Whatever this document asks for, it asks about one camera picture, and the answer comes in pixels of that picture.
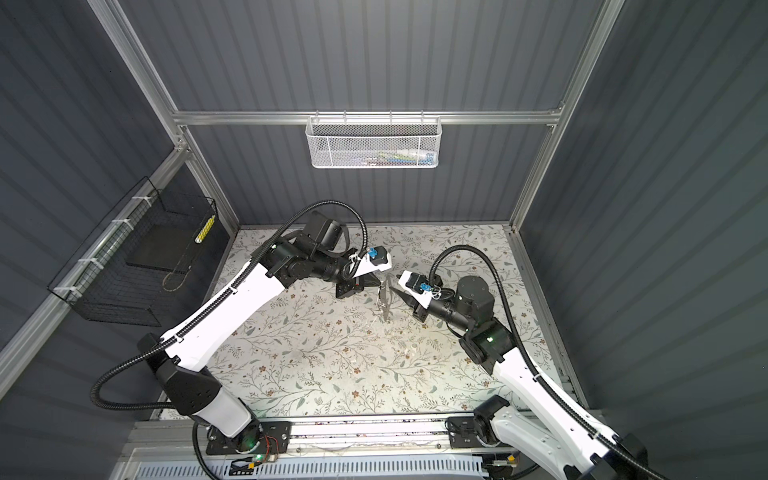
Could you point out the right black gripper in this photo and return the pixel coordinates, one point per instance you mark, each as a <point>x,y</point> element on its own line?
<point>421,313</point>

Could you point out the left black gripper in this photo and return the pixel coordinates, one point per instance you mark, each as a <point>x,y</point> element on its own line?
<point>356,285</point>

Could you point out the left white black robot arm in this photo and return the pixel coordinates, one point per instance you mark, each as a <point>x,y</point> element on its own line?
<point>181,369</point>

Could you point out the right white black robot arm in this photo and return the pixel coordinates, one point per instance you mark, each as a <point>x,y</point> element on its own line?
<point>565,441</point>

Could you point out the floral table mat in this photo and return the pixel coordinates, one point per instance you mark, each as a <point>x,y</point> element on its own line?
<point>307,353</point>

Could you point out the pens in white basket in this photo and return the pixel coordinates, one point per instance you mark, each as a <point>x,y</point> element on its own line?
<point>399,158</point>

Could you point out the yellow marker in basket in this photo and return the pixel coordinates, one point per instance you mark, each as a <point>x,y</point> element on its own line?
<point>205,229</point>

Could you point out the black pad in basket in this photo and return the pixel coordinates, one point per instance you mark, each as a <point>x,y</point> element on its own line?
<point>165,248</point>

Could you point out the white wire mesh basket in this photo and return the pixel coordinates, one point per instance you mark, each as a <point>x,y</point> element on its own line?
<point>333,141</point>

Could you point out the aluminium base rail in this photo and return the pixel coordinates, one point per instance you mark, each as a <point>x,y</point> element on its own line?
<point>319,436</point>

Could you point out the white ventilated cable duct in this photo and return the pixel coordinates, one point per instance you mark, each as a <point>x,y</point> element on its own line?
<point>377,467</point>

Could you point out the black wire basket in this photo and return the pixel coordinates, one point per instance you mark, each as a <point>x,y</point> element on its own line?
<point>101,287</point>

